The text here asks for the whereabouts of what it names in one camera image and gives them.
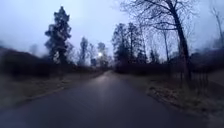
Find dark post fence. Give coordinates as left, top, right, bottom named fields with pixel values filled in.
left=178, top=68, right=224, bottom=89

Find grass verge with leaves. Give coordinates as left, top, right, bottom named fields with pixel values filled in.
left=116, top=71, right=224, bottom=118

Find large bare tree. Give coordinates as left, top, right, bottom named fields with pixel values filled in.
left=121, top=0, right=201, bottom=84

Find cluster of distant trees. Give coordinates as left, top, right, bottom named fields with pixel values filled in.
left=76, top=36, right=111, bottom=68

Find long dark hedge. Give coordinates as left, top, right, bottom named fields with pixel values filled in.
left=0, top=46, right=101, bottom=78

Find leaf-strewn grass verge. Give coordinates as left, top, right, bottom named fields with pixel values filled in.
left=0, top=71, right=106, bottom=109

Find dark grey asphalt road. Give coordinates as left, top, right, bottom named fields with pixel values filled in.
left=0, top=69, right=214, bottom=128

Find tall dark conifer tree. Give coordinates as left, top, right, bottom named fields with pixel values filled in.
left=44, top=5, right=73, bottom=66

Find cluster of dark pine trees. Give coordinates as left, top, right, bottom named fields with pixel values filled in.
left=110, top=22, right=148, bottom=65

